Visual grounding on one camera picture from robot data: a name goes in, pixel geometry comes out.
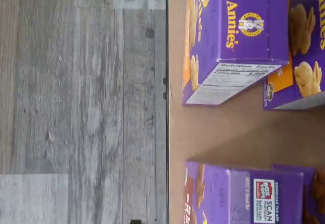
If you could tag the purple box brown patch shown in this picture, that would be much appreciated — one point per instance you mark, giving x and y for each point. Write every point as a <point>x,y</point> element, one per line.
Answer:
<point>314,191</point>
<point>221,196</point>

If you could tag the brown wooden shelf board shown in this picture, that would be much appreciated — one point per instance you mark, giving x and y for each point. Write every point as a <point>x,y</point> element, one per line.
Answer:
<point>228,132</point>

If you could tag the purple box orange patch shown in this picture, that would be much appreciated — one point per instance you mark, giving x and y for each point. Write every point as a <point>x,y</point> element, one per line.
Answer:
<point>304,31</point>
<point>241,31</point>

